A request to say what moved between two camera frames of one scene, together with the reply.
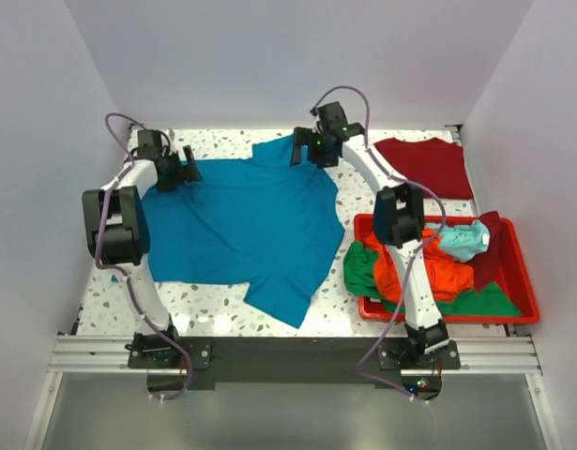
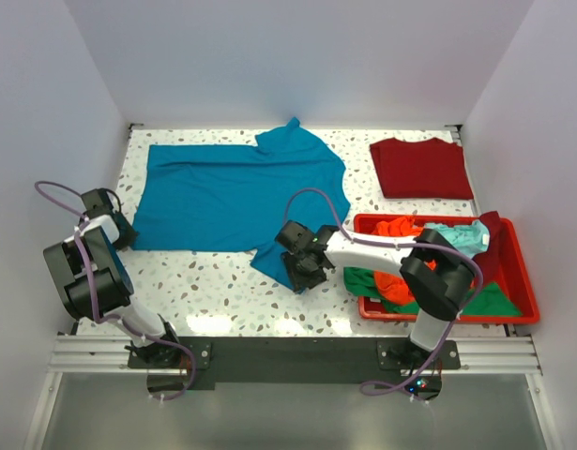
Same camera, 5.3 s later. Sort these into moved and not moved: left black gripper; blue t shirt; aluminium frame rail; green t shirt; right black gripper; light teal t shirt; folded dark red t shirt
Moved: blue t shirt; left black gripper; right black gripper
Not moved: folded dark red t shirt; green t shirt; aluminium frame rail; light teal t shirt
